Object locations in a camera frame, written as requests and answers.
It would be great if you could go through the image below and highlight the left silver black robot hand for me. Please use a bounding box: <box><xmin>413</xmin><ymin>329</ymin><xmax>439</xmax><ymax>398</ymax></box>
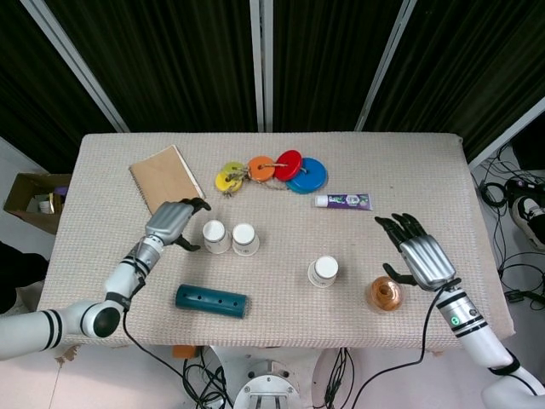
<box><xmin>144</xmin><ymin>197</ymin><xmax>213</xmax><ymax>252</ymax></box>

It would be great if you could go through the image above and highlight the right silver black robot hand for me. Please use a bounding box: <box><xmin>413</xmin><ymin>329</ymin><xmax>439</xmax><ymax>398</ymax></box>
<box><xmin>374</xmin><ymin>212</ymin><xmax>463</xmax><ymax>293</ymax></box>

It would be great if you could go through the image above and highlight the white paper cup blue logo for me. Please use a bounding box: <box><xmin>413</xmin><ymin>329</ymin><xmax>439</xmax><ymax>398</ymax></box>
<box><xmin>231</xmin><ymin>223</ymin><xmax>261</xmax><ymax>258</ymax></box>
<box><xmin>307</xmin><ymin>255</ymin><xmax>341</xmax><ymax>289</ymax></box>
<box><xmin>202</xmin><ymin>219</ymin><xmax>232</xmax><ymax>256</ymax></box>

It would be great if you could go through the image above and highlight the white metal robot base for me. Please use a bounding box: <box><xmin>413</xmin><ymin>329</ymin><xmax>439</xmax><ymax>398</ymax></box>
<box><xmin>232</xmin><ymin>357</ymin><xmax>301</xmax><ymax>409</ymax></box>

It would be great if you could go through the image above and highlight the brown spiral notebook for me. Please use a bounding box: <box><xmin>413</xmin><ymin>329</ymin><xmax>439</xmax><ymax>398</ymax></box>
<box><xmin>129</xmin><ymin>144</ymin><xmax>206</xmax><ymax>218</ymax></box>

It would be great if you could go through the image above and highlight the yellow toy disc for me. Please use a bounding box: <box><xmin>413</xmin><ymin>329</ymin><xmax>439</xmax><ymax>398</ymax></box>
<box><xmin>215</xmin><ymin>170</ymin><xmax>244</xmax><ymax>193</ymax></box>

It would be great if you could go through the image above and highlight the yellow-green toy disc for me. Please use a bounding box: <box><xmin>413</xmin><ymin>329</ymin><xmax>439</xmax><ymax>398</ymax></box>
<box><xmin>221</xmin><ymin>160</ymin><xmax>247</xmax><ymax>178</ymax></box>

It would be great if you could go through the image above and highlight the teal cylinder case with holes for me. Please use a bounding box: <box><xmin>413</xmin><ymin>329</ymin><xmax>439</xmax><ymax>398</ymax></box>
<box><xmin>174</xmin><ymin>284</ymin><xmax>250</xmax><ymax>320</ymax></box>

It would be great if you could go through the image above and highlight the purple toothpaste tube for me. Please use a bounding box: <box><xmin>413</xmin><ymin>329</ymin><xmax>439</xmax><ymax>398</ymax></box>
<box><xmin>313</xmin><ymin>193</ymin><xmax>376</xmax><ymax>212</ymax></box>

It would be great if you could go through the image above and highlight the orange toy disc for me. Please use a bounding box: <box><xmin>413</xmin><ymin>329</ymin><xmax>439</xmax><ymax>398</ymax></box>
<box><xmin>246</xmin><ymin>155</ymin><xmax>277</xmax><ymax>183</ymax></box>

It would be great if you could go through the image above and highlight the black and white sneaker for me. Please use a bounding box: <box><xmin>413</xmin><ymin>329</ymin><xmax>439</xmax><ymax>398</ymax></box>
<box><xmin>510</xmin><ymin>195</ymin><xmax>545</xmax><ymax>251</ymax></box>

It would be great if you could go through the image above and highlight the beige waffle tablecloth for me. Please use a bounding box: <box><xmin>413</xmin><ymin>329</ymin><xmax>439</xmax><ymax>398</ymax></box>
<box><xmin>36</xmin><ymin>132</ymin><xmax>514</xmax><ymax>354</ymax></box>

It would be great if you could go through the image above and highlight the red toy disc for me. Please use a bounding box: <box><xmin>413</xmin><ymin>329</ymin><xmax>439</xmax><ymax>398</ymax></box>
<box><xmin>274</xmin><ymin>149</ymin><xmax>304</xmax><ymax>181</ymax></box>

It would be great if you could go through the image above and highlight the blue toy disc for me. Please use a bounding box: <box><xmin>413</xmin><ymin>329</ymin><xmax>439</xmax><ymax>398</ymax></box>
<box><xmin>284</xmin><ymin>156</ymin><xmax>330</xmax><ymax>193</ymax></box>

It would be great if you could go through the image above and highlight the open cardboard box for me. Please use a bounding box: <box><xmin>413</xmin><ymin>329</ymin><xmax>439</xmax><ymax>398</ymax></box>
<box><xmin>3</xmin><ymin>172</ymin><xmax>73</xmax><ymax>235</ymax></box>

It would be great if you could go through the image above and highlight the black bulky object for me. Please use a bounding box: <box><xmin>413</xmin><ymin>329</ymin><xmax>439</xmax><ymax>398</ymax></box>
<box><xmin>0</xmin><ymin>240</ymin><xmax>48</xmax><ymax>316</ymax></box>

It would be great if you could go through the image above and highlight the black right hand cable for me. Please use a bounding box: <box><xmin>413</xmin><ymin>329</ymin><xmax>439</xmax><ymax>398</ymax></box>
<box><xmin>347</xmin><ymin>285</ymin><xmax>446</xmax><ymax>409</ymax></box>

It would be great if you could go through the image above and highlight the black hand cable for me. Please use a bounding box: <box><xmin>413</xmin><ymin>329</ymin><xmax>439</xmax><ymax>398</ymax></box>
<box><xmin>121</xmin><ymin>238</ymin><xmax>205</xmax><ymax>409</ymax></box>
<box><xmin>347</xmin><ymin>285</ymin><xmax>446</xmax><ymax>409</ymax></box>

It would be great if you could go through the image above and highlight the black coiled floor cable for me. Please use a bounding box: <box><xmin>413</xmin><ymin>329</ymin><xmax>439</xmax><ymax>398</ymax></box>
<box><xmin>480</xmin><ymin>181</ymin><xmax>508</xmax><ymax>210</ymax></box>

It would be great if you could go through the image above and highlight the beige twine rope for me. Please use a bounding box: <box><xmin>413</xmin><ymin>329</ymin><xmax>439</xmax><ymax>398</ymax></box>
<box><xmin>219</xmin><ymin>157</ymin><xmax>307</xmax><ymax>199</ymax></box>

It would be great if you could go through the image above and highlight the black left hand cable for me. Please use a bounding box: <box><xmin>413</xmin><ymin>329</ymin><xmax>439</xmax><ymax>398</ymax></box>
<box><xmin>121</xmin><ymin>238</ymin><xmax>205</xmax><ymax>409</ymax></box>

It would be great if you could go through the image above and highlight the white metal partition post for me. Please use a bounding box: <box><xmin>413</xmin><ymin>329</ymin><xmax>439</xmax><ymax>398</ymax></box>
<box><xmin>468</xmin><ymin>97</ymin><xmax>545</xmax><ymax>171</ymax></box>
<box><xmin>355</xmin><ymin>0</ymin><xmax>421</xmax><ymax>131</ymax></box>
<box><xmin>249</xmin><ymin>0</ymin><xmax>274</xmax><ymax>133</ymax></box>
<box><xmin>20</xmin><ymin>0</ymin><xmax>129</xmax><ymax>133</ymax></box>

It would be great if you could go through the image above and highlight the black floor cable bundle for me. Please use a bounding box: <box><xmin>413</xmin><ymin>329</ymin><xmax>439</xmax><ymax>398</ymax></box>
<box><xmin>182</xmin><ymin>347</ymin><xmax>234</xmax><ymax>409</ymax></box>

